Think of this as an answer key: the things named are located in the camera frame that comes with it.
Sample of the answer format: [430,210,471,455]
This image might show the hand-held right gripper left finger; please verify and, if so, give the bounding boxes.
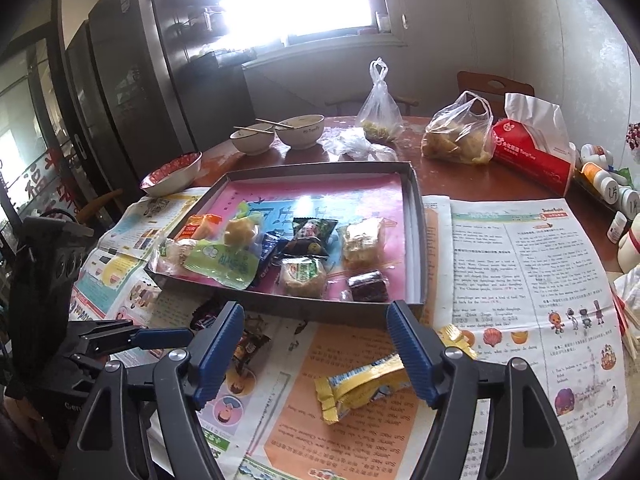
[59,301,246,480]

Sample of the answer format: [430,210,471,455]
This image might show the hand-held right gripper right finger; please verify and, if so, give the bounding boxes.
[386,300,573,480]

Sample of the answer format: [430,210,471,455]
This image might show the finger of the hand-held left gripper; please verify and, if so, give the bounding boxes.
[75,320,194,357]
[67,351,114,377]

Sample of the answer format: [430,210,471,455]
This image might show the brown chocolate bar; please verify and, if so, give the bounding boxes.
[192,299,272,377]

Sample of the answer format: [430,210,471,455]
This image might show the long yellow snack bar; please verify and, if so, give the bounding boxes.
[313,324,477,426]

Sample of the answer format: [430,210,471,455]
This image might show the dark brownie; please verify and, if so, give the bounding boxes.
[339,269,392,304]

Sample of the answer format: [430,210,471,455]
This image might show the green and white snack packet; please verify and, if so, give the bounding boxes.
[182,237,262,291]

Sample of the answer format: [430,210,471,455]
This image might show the dark grey cardboard tray box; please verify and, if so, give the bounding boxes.
[144,161,427,329]

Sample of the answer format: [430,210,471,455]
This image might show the round pastry with green label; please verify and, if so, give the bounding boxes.
[277,255,329,297]

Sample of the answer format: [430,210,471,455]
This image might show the blue snack packet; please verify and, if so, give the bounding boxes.
[257,231,292,272]

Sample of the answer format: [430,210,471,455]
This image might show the orange rice cracker packet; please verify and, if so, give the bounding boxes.
[174,212,224,241]

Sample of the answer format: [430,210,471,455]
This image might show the crispy rice cake clear wrap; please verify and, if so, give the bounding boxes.
[339,217,387,271]

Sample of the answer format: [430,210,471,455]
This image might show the yellow pastry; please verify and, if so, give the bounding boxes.
[222,209,264,256]

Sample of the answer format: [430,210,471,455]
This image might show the colourful illustrated newspaper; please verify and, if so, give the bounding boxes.
[69,187,212,342]

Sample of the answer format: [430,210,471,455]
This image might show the glass door with red decals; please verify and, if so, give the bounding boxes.
[0,35,81,222]

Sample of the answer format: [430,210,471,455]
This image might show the red patterned bowl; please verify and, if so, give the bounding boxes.
[139,151,204,197]

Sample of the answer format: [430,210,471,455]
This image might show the pink and blue printed sheet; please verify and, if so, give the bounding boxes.
[170,172,412,307]

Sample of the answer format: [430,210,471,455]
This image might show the white ceramic bowl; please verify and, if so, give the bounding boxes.
[274,114,325,150]
[229,128,276,156]

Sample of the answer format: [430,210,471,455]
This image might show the crumpled clear plastic bag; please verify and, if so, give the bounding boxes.
[322,134,397,162]

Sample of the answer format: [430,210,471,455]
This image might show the plastic bag of fried food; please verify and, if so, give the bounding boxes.
[420,90,496,165]

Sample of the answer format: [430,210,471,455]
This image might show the disposable wooden chopsticks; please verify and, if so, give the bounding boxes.
[612,287,640,357]

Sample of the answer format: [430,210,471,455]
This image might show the crumpled white tissue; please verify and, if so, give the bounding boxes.
[612,264,640,312]

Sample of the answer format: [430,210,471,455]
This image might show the red tissue pack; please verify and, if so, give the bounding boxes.
[490,92,577,197]

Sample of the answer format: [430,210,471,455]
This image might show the dark grey refrigerator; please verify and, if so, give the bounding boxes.
[60,0,256,197]

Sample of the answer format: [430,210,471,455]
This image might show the small white bottle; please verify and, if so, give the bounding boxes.
[607,211,629,244]

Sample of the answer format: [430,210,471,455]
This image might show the tied clear plastic bag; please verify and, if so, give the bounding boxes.
[357,58,405,141]

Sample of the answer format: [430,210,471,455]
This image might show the white rabbit figurine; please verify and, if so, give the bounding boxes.
[617,214,640,274]

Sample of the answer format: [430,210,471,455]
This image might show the white and orange medicine bottle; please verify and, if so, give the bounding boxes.
[580,161,619,192]

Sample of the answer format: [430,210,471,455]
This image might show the brown chair with cutout back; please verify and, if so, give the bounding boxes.
[457,70,535,106]

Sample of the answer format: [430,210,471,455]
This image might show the chair with thin back rail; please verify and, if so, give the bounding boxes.
[324,94,420,117]

